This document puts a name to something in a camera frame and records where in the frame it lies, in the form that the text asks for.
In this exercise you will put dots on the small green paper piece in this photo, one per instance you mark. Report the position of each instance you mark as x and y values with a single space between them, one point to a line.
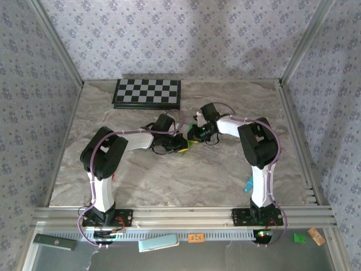
299 238

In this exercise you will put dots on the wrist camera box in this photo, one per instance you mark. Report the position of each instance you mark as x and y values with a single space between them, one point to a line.
211 111
165 122

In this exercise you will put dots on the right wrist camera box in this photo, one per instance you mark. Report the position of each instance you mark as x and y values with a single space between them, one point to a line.
211 111

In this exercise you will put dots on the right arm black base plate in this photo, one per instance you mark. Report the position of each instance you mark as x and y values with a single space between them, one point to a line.
239 217

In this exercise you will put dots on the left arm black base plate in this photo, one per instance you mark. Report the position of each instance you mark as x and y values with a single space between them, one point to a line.
127 218

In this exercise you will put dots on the light blue card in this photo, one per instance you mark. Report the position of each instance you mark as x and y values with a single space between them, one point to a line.
158 243

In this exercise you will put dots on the thin aluminium edge strip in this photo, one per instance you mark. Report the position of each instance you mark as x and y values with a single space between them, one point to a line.
69 127

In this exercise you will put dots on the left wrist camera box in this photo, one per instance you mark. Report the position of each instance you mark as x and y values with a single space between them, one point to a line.
165 122

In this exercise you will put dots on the orange wooden tag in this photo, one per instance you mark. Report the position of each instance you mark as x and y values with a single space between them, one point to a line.
195 238

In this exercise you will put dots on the black and grey chessboard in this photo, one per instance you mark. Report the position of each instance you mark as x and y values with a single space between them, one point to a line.
127 90

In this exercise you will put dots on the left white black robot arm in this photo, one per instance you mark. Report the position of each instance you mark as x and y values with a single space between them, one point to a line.
103 194

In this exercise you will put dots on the aluminium mounting rail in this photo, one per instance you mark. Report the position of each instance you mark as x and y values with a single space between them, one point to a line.
183 216

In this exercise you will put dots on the wide aluminium side rail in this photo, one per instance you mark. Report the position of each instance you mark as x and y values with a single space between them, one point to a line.
292 121

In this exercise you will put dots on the green paper sheet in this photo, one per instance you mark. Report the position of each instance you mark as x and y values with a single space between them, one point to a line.
192 143

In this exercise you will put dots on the blue marker pen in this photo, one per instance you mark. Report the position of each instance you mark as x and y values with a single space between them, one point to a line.
248 186

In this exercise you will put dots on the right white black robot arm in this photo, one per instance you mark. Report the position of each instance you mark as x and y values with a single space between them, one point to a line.
262 189

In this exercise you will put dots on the aluminium corner post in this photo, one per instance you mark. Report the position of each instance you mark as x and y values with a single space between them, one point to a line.
59 45
306 42

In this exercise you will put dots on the black flat device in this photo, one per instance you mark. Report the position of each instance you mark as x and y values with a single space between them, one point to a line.
53 242

